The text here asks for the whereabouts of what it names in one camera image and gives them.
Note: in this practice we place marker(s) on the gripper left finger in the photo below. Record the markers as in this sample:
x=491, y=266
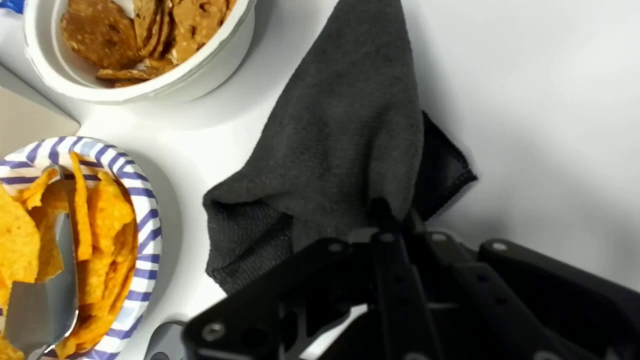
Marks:
x=280, y=290

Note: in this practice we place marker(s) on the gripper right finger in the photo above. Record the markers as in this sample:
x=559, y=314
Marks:
x=530, y=290

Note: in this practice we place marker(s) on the dark grey towel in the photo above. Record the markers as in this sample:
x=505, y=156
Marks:
x=345, y=125

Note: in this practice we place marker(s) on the blue striped paper bowl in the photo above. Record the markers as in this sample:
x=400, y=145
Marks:
x=145, y=250

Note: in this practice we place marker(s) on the heap of orange tortilla chips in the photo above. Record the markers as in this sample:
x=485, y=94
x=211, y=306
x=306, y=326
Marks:
x=107, y=220

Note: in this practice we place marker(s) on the metal spoon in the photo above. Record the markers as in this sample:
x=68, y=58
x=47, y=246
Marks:
x=45, y=310

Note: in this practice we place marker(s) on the white bowl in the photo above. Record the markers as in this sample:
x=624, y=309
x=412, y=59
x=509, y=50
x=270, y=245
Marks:
x=210, y=60

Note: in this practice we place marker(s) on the heap of brown chips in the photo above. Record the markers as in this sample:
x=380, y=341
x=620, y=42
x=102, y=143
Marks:
x=110, y=30

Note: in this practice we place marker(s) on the blue packet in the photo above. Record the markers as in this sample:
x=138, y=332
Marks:
x=10, y=5

